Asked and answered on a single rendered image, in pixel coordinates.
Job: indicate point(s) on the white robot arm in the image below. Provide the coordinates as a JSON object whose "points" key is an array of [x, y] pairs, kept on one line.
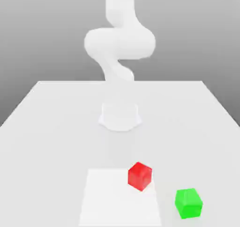
{"points": [[120, 43]]}

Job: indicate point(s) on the small red cube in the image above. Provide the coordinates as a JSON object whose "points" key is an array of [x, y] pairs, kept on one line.
{"points": [[139, 176]]}

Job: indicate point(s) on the small green cube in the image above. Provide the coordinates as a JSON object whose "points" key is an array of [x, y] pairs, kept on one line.
{"points": [[188, 203]]}

